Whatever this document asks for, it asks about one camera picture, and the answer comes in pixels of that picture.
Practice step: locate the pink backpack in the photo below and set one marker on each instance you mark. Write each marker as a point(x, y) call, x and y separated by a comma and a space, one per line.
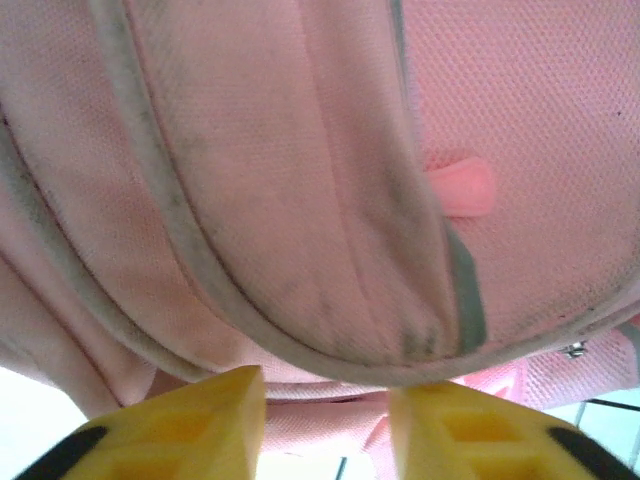
point(300, 175)

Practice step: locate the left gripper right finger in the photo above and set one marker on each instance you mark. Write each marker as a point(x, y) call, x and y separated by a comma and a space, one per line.
point(475, 435)

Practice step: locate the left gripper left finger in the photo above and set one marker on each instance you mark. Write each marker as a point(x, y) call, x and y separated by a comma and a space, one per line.
point(190, 435)

